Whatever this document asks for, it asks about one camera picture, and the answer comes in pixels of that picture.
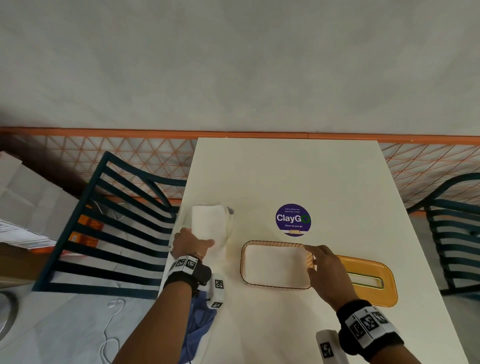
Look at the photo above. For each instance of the black marker wristband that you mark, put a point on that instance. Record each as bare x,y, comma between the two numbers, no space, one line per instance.
369,326
185,272

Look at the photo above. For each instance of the person's left forearm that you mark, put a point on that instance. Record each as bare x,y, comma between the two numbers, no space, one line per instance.
157,326

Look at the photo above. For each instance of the round grey metal object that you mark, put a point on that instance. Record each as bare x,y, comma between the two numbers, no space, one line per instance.
9,313

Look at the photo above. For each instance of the brown cardboard box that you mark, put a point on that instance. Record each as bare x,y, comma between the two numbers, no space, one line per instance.
22,264

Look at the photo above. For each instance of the person's left thumb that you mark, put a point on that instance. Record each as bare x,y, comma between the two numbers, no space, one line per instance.
207,244

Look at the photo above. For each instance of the person's right hand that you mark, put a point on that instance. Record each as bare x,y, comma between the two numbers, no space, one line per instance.
332,275

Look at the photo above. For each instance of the orange tissue box base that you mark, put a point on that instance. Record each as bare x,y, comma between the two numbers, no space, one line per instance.
275,264

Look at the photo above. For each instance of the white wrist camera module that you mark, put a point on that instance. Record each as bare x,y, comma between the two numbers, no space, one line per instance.
217,290
330,347

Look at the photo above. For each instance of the round purple sticker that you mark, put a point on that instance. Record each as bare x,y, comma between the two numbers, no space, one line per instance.
293,220

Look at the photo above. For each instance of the blue clothing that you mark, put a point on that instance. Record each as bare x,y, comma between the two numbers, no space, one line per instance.
198,324

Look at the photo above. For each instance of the orange packet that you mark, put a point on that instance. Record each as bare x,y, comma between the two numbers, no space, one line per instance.
83,240
92,223

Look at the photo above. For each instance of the clear bag of white tissues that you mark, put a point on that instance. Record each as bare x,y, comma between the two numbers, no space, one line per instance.
210,225

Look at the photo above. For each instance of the person's left hand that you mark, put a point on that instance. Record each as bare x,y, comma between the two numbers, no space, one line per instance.
187,243

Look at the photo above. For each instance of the orange mesh railing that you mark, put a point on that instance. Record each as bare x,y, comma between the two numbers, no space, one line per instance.
150,134

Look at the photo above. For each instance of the person's right thumb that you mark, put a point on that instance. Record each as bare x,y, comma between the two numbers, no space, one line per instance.
312,273

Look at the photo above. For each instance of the stack of white papers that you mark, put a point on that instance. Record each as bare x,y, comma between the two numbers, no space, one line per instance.
22,236

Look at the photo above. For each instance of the white folded cardboard box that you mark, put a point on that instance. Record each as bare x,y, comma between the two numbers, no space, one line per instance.
33,198

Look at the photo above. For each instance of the person's right forearm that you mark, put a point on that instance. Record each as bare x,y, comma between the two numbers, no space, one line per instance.
393,356

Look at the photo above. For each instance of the dark blue slatted chair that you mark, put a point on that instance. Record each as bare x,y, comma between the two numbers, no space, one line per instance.
112,225
453,240

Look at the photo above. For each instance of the orange slotted tissue box lid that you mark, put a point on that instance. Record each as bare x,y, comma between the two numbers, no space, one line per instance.
375,279

